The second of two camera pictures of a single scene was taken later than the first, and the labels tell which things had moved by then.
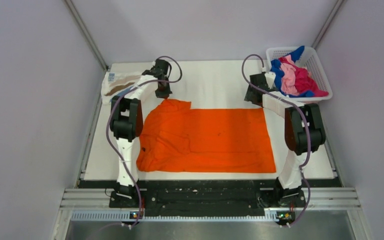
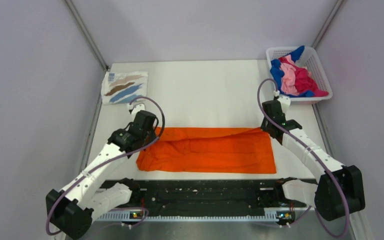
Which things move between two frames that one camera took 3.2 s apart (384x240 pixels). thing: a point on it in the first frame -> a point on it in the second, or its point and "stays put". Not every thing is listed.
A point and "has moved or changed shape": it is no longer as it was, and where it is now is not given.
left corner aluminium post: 81,26 stays put
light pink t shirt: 288,85 stays put
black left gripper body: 163,91 -> 150,135
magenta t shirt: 303,80 stays put
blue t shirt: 276,69 stays put
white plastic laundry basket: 309,59 stays put
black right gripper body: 249,97 -> 264,125
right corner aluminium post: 326,23 stays put
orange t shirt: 176,138 has moved or changed shape
